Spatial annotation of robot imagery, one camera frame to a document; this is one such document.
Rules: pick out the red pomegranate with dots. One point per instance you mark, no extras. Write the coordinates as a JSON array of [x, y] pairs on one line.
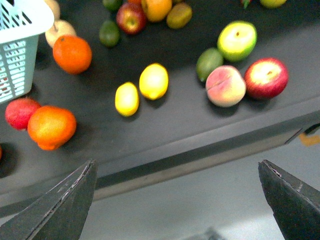
[[19, 111]]

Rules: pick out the yellow lemon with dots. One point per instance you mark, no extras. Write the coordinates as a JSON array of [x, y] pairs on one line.
[[127, 99], [154, 81]]

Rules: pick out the orange beside lemon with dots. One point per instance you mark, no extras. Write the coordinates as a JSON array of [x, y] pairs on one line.
[[72, 54]]

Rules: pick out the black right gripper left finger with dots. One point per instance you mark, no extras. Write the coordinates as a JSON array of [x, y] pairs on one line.
[[59, 214]]

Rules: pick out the red apple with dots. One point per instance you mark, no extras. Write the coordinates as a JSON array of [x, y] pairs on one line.
[[266, 78]]

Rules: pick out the black metal display shelf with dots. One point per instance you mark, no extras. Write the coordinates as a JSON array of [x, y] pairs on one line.
[[181, 127]]

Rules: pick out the orange near small basket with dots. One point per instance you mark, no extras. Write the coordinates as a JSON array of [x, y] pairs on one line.
[[51, 127]]

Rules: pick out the peach on shelf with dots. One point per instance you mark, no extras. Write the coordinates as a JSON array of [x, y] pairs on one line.
[[225, 86]]

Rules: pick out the green apple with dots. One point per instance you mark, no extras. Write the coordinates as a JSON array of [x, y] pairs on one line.
[[237, 40]]

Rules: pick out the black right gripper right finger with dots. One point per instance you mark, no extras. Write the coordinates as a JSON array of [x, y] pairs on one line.
[[294, 203]]

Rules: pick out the beige pear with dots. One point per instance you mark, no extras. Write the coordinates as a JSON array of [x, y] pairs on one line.
[[59, 28]]

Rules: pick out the small light blue basket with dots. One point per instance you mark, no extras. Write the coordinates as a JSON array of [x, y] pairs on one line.
[[21, 24]]

